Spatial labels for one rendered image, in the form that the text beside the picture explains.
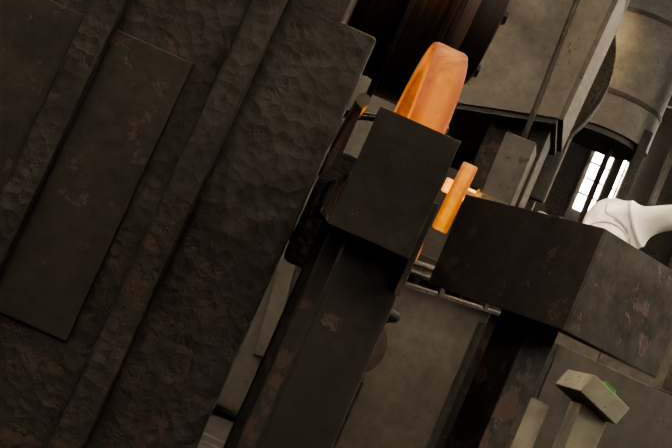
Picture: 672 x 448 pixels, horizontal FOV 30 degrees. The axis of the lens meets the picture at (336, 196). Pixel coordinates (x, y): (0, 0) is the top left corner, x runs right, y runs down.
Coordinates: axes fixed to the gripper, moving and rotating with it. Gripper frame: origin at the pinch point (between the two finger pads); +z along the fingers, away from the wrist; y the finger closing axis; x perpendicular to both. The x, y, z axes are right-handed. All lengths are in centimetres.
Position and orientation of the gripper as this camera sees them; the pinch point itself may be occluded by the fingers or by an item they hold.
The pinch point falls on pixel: (459, 190)
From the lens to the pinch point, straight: 262.9
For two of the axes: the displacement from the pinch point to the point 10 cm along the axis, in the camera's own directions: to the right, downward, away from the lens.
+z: -8.9, -4.4, 0.9
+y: 0.4, 1.3, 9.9
